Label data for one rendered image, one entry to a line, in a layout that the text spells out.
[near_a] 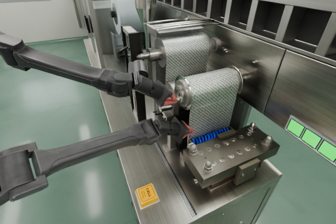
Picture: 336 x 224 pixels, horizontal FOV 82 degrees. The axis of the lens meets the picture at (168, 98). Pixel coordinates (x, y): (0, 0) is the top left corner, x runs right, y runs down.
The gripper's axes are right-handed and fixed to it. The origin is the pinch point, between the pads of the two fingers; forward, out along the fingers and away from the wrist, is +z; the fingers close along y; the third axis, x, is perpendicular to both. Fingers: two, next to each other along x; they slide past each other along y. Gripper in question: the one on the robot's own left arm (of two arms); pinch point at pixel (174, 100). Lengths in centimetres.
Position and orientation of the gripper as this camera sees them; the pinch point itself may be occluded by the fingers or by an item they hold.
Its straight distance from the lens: 78.4
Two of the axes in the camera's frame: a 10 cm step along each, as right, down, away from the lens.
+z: 6.8, 3.2, 6.5
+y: 4.5, 5.2, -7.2
